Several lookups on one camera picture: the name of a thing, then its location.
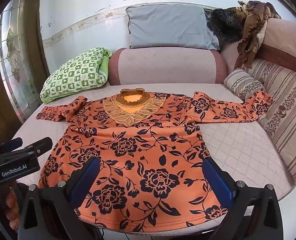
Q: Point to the pink quilted bed mattress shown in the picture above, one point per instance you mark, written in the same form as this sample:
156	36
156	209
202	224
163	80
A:
237	142

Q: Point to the pink bolster cushion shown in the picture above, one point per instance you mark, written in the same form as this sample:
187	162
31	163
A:
163	66

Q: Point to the pink folded blanket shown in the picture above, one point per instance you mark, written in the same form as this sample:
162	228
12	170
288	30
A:
285	42

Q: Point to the green checked pillow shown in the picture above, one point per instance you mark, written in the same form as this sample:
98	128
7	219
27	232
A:
75	72

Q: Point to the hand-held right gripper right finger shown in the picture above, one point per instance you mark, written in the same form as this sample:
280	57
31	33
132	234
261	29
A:
217	180

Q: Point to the person's left hand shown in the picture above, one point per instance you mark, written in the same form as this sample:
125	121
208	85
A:
13	205

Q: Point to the brown ruffled scarf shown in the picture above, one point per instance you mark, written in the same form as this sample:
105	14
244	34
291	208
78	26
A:
250	27

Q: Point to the wooden door with stained glass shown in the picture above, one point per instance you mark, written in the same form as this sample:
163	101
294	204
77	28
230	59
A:
10	62

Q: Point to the orange floral shirt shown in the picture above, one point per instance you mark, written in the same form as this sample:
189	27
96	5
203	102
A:
148	155

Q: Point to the grey pillow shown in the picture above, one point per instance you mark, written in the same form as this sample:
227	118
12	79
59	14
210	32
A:
170	27

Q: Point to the small striped floral pillow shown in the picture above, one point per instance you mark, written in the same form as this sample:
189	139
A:
245	83

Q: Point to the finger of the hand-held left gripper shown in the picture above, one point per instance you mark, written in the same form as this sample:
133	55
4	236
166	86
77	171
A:
13	143
39	145

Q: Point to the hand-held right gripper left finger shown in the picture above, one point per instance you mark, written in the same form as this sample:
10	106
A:
86	180

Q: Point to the striped floral large cushion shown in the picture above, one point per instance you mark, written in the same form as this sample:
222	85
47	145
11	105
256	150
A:
287	105

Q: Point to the black fur garment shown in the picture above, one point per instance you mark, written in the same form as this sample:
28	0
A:
225	26

